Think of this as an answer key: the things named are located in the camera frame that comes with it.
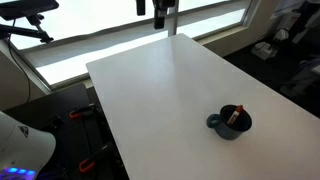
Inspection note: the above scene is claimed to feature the thin black camera cable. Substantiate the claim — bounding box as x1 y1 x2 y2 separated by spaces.
7 19 33 103

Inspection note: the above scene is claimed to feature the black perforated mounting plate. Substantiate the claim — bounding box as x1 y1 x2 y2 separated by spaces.
2 83 130 180

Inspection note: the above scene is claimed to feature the black camera on stand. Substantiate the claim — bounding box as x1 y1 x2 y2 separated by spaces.
0 0 60 21

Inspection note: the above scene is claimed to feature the dark teal enamel mug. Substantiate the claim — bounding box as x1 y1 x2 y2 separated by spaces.
205 104 253 141

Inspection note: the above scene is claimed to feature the black articulated camera stand arm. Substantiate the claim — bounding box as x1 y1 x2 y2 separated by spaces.
0 13 55 45

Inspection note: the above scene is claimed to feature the small white floor device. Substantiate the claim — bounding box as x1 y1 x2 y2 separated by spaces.
251 41 280 61

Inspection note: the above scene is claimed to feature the black clamp with orange handle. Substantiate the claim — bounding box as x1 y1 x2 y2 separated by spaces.
68 105 98 121
78 142 116 174

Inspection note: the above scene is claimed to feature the red and white marker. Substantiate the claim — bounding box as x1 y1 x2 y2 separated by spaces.
226 104 245 126

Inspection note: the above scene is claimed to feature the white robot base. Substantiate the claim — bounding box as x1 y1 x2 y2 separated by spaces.
0 111 57 180

